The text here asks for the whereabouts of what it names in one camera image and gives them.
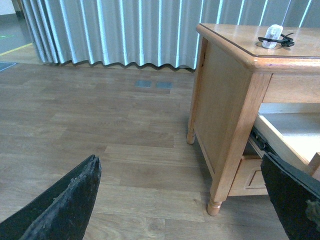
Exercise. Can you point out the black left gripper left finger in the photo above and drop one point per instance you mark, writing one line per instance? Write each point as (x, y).
(62, 212)

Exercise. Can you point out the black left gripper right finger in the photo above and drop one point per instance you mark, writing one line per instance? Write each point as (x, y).
(295, 196)

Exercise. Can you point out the wooden drawer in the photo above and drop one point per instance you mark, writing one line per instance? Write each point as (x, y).
(248, 180)
(290, 131)

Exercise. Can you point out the white charger with black cable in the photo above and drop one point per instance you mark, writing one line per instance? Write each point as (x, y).
(274, 35)

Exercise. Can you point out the light wooden nightstand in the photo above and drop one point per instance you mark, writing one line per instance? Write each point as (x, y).
(234, 76)

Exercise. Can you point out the grey pleated curtain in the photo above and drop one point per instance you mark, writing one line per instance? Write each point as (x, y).
(154, 32)

